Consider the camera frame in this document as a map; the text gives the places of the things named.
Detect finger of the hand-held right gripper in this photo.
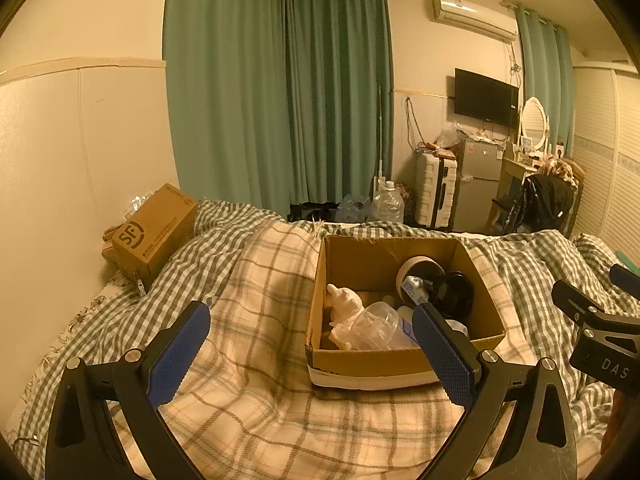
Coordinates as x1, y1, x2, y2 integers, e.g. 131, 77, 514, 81
609, 263, 640, 293
552, 280, 616, 333

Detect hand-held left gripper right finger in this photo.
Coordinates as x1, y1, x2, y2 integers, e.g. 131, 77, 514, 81
413, 302, 578, 480

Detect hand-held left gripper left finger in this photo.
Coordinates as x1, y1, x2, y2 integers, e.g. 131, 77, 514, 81
45, 301, 211, 480

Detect blue label bottle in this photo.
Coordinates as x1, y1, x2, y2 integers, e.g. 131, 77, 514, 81
397, 307, 426, 347

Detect black round container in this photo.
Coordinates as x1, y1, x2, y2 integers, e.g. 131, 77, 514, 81
431, 271, 473, 320

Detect clear plastic cup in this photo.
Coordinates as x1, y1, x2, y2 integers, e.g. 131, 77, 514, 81
350, 302, 403, 350

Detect beige tape roll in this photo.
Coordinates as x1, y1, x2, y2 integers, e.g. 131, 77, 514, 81
395, 255, 441, 297

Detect white figurine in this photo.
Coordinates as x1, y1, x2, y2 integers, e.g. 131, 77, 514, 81
326, 284, 371, 351

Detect green checkered duvet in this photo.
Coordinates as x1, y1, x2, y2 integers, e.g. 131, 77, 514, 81
20, 199, 640, 461

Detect beige plaid blanket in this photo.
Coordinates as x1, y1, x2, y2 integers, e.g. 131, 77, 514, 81
107, 220, 608, 480

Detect black jacket on chair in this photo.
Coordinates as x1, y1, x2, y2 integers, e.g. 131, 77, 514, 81
500, 174, 576, 236

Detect white slatted wardrobe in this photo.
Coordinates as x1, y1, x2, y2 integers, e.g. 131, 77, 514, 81
570, 62, 640, 266

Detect brown cardboard piece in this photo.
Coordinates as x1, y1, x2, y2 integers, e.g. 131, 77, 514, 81
102, 225, 128, 267

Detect closed printed cardboard box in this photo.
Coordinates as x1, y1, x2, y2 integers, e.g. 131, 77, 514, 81
111, 183, 199, 286

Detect beige dressing table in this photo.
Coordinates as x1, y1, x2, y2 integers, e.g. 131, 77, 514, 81
492, 155, 543, 231

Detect grey small fridge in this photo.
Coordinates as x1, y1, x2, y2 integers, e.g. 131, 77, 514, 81
454, 137, 505, 233

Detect clear plastic wrap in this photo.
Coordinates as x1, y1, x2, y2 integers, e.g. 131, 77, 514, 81
129, 192, 161, 213

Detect clear water jug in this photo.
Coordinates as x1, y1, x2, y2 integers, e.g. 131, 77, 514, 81
372, 182, 405, 223

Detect white suitcase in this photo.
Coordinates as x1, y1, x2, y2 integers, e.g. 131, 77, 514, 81
415, 152, 458, 228

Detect crushed plastic bottles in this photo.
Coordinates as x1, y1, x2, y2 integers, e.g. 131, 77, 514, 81
336, 197, 373, 222

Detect white oval mirror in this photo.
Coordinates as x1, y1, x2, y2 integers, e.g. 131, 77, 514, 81
520, 97, 550, 150

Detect black bag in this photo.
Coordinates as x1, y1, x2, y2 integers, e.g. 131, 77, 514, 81
289, 202, 341, 222

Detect clutter on fridge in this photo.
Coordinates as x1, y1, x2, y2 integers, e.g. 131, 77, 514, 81
419, 120, 506, 157

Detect narrow green curtain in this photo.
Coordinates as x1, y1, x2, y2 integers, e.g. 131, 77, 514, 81
515, 4, 576, 148

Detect white pole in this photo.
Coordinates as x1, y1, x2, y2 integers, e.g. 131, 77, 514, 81
376, 87, 386, 191

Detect wide green curtain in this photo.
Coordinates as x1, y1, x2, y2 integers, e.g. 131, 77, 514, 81
164, 0, 293, 211

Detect white air conditioner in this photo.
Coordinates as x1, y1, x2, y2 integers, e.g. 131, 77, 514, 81
431, 0, 518, 42

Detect black wall television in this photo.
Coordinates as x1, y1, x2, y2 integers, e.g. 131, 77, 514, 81
454, 67, 520, 128

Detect hanging wall cables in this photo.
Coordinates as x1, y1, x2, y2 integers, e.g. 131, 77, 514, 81
404, 96, 426, 153

